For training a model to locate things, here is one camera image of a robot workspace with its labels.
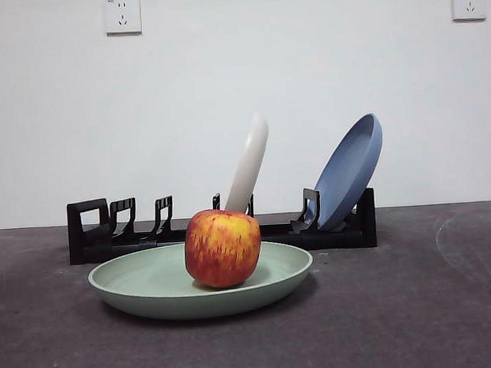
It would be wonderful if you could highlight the red yellow apple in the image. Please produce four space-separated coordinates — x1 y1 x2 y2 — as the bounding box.
182 206 264 290

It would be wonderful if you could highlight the green round plate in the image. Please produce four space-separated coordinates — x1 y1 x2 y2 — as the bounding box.
86 236 317 326

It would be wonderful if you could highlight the cream white round plate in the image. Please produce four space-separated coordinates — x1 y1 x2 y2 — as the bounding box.
219 111 274 217

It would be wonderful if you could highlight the blue round plate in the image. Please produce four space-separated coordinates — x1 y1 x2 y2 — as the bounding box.
309 112 388 232

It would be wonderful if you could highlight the black plastic plate rack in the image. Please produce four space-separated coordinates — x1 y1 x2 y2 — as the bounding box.
66 184 378 266

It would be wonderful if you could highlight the white wall socket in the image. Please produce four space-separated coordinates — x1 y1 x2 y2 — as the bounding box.
104 0 143 37
451 0 488 23

